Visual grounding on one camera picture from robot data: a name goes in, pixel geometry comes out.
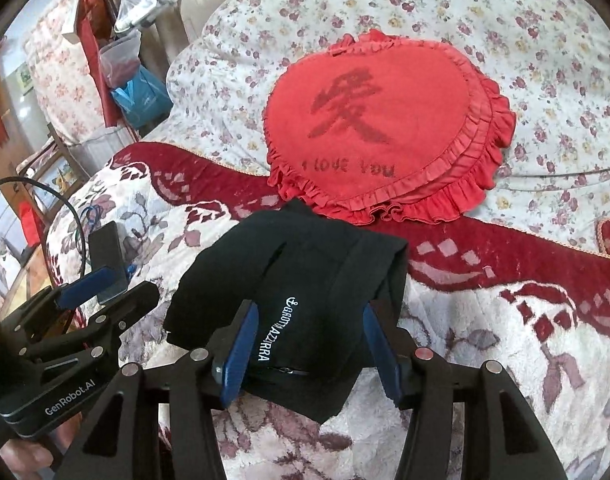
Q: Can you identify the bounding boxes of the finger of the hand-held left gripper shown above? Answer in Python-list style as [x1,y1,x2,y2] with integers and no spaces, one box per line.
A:
[0,266,112,342]
[19,281,161,362]

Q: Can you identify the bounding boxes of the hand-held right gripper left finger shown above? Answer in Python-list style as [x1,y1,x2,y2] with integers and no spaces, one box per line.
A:
[55,300,260,480]

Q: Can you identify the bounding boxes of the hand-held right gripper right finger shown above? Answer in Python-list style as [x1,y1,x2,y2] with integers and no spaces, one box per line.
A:
[362,302,568,480]

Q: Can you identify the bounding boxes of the black pants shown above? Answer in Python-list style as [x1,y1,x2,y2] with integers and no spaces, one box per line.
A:
[164,199,410,423]

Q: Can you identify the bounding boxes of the person's left hand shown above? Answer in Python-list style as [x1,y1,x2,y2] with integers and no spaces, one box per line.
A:
[0,437,56,480]

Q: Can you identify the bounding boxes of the black smartphone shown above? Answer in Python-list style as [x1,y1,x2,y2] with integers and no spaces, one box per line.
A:
[88,222,128,306]

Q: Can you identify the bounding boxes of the red and white plush blanket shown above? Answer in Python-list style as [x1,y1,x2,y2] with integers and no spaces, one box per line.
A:
[0,142,610,480]

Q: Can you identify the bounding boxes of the brown wooden furniture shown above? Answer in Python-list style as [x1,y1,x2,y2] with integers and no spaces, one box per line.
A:
[0,125,93,311]

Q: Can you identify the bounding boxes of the blue bag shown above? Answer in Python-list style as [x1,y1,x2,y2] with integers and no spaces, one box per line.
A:
[110,65,173,133]

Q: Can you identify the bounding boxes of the pink floral bedding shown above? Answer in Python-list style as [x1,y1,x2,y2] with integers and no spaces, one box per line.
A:
[22,0,111,133]

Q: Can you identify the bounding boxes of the clear plastic bag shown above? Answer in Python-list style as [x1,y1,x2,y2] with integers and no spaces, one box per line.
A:
[99,30,143,92]

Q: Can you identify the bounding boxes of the red heart-shaped ruffled pillow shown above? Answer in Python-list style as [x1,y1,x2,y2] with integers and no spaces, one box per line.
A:
[262,29,516,226]

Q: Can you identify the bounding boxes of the red hanging cloth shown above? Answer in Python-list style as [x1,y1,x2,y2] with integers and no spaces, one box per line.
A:
[78,0,117,126]

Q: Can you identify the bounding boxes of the white floral quilt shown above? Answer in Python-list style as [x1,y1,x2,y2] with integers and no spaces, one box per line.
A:
[138,0,610,261]

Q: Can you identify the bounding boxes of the blue cord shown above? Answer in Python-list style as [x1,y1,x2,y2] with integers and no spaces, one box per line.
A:
[78,202,136,281]

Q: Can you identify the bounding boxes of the black braided cable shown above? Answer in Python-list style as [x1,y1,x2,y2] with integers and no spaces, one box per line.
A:
[0,176,88,276]

